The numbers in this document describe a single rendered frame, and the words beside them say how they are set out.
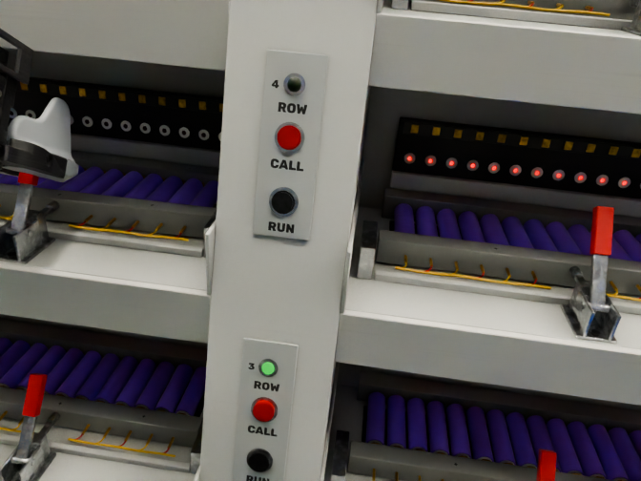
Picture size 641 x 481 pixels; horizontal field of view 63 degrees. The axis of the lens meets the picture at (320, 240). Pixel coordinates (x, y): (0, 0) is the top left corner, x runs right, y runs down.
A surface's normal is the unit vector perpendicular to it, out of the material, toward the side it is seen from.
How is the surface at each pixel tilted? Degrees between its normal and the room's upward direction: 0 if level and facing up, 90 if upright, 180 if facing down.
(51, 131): 89
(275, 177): 90
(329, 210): 90
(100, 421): 105
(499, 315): 15
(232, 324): 90
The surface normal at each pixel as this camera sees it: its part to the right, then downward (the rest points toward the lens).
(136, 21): -0.12, 0.46
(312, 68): -0.10, 0.21
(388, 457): 0.07, -0.88
